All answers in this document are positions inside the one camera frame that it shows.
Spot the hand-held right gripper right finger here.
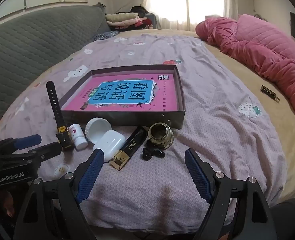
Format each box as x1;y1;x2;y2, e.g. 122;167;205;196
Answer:
184;148;278;240

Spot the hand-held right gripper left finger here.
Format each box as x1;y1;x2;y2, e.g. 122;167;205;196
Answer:
12;148;105;240

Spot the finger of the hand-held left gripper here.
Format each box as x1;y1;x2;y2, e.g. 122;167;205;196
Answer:
0;141;62;167
0;134;42;155

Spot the white pill bottle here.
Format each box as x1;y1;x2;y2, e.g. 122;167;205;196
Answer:
68;124;88;150

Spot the white earbuds case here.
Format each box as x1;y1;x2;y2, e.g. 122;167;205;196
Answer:
92;129;126;161

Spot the white ribbed jar lid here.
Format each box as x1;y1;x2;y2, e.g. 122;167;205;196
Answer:
85;117;112;144

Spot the black and yellow wristwatch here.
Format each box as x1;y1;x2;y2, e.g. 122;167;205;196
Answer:
46;81;74;151

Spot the black and gold rectangular box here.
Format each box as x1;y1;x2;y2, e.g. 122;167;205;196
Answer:
108;126;148;171

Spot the black hair clip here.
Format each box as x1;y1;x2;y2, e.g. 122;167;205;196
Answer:
142;146;166;161

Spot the brass metal fitting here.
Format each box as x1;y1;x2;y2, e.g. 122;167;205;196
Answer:
147;122;174;148

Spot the dark cardboard box tray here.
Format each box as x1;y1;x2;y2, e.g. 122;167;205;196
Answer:
59;64;187;130

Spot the purple printed bedsheet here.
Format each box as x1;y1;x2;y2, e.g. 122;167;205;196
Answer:
0;34;288;230

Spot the pink and blue book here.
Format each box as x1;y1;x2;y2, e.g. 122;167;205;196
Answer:
62;74;180;112

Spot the grey quilted headboard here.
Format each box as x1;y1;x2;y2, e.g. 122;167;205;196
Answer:
0;5;111;137

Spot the small black tag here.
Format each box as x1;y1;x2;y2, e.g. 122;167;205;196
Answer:
260;85;280;103

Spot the dark patterned cloth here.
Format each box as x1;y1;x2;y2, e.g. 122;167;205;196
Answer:
94;31;119;41

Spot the pink quilt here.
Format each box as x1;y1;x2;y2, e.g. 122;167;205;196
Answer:
196;14;295;128

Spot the stack of folded clothes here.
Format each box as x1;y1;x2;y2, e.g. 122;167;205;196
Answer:
105;5;160;30

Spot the grey cushion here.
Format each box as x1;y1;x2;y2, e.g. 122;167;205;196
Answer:
205;14;223;22

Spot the light window curtain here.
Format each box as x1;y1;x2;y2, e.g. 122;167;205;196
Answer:
142;0;253;30

